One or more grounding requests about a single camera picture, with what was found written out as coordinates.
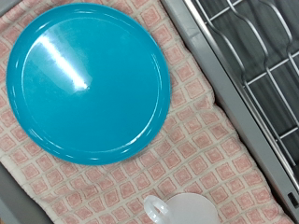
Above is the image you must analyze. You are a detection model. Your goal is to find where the blue round plate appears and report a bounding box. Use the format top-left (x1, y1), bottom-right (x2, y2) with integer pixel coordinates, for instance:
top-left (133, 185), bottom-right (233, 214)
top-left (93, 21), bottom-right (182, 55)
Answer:
top-left (6, 2), bottom-right (172, 166)

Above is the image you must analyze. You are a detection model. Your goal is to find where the pink checkered cloth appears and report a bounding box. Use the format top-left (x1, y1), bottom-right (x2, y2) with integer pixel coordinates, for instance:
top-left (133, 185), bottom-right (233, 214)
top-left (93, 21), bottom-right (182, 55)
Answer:
top-left (0, 0), bottom-right (295, 224)

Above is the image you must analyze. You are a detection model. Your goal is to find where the translucent plastic cup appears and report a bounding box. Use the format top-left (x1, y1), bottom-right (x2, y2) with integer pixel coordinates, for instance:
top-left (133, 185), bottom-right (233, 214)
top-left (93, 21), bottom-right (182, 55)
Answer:
top-left (143, 192), bottom-right (221, 224)

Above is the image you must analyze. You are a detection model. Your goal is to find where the metal wire dish rack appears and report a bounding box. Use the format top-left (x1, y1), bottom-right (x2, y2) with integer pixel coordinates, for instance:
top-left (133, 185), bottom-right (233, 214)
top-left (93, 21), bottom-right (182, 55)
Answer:
top-left (183, 0), bottom-right (299, 194)

